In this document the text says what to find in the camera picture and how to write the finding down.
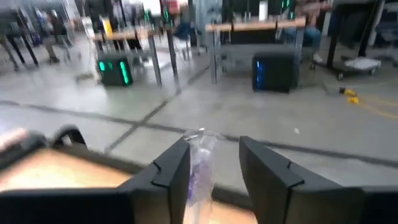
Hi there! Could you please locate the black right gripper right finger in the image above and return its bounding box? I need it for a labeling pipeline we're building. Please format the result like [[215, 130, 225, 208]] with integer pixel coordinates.
[[238, 136, 363, 224]]

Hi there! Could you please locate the small yellow canister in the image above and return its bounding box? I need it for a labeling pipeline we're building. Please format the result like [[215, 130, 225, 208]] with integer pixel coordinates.
[[102, 18, 113, 37]]

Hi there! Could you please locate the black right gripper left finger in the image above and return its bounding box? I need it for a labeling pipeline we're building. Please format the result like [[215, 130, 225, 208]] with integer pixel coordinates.
[[119, 138, 191, 224]]

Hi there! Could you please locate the yellow extension cable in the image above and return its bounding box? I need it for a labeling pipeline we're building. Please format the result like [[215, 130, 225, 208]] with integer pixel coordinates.
[[338, 88, 398, 121]]

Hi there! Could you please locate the black desk leg frame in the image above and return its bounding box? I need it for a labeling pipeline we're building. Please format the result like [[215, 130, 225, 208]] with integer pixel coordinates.
[[312, 0, 346, 79]]

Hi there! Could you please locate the person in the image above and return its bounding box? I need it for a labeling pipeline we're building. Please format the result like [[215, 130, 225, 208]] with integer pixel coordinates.
[[279, 0, 332, 63], [40, 11, 68, 65]]

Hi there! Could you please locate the wooden workbench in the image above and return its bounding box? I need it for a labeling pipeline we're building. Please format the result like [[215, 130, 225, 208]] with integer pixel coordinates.
[[93, 26, 180, 91], [205, 17, 307, 85]]

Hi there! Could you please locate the black computer tower green light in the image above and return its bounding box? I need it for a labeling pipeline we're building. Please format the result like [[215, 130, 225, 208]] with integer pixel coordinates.
[[98, 54, 134, 87]]

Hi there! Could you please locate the black computer tower blue light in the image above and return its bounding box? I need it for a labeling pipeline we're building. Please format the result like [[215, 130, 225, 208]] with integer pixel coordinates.
[[251, 51, 301, 94]]

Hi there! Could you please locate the purple toothbrush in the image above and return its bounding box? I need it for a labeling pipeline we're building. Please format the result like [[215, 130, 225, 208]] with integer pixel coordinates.
[[182, 128, 218, 224]]

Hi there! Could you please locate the wheeled dolly white top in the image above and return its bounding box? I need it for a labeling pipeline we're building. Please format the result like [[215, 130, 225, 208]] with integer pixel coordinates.
[[338, 55, 382, 81]]

